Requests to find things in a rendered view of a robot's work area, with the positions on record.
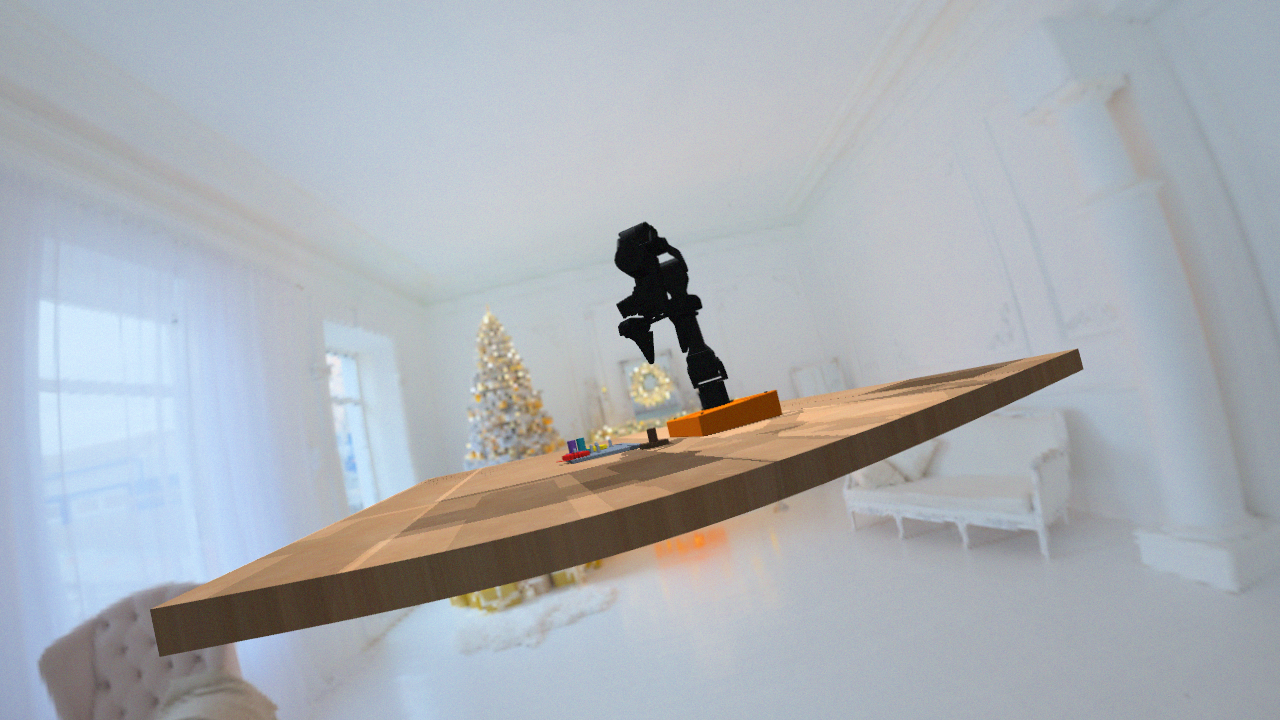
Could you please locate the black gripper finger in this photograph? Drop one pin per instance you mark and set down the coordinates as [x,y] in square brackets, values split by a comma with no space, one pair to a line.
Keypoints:
[645,342]
[683,322]

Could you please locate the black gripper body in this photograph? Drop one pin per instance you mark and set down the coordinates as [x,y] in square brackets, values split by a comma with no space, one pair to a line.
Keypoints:
[667,306]

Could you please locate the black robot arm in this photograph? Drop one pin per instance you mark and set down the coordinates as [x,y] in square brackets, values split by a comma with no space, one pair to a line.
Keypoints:
[636,255]

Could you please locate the tan toothed gear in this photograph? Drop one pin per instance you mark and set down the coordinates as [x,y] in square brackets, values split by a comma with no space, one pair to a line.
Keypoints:
[653,440]

